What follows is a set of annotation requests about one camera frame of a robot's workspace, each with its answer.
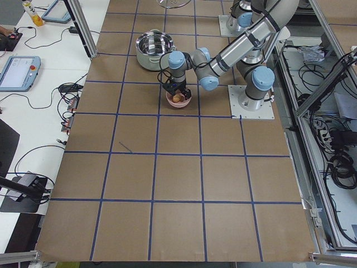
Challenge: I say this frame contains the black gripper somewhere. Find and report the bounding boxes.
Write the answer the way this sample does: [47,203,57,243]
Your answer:
[162,80,191,99]

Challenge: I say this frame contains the brown egg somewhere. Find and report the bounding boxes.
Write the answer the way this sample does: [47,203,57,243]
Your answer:
[172,95,183,103]

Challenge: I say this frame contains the glass pot lid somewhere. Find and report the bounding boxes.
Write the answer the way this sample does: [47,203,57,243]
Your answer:
[157,0,191,9]

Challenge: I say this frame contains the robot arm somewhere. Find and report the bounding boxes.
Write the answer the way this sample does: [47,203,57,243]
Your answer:
[162,1,299,111]
[226,0,260,34]

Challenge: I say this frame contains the white pot with steel interior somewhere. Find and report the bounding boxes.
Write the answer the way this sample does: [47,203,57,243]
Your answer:
[136,29,176,71]

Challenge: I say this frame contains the pink bowl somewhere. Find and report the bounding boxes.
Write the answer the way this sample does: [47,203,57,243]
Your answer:
[166,90,192,108]

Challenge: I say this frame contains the black power adapter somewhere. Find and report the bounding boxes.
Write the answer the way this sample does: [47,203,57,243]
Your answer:
[69,26,78,34]

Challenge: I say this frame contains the teach pendant far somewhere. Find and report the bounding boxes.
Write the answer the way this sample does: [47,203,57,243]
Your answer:
[41,0,71,23]

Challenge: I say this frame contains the teach pendant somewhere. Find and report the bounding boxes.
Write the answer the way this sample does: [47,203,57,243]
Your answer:
[41,0,71,23]
[1,56,41,93]

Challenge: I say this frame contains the yellow drink bottle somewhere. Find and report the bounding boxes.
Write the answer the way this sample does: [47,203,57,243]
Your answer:
[22,0,44,27]

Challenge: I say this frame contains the teach pendant near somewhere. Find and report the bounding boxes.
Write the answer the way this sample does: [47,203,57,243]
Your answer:
[1,56,41,93]

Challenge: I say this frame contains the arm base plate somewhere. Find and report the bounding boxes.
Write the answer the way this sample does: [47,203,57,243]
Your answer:
[219,13,252,37]
[228,85,274,120]

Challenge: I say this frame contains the aluminium frame post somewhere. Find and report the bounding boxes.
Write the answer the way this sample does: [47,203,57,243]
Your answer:
[64,0,98,59]

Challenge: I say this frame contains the black camera stand base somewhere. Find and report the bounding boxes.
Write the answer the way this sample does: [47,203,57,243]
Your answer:
[1,173,47,213]

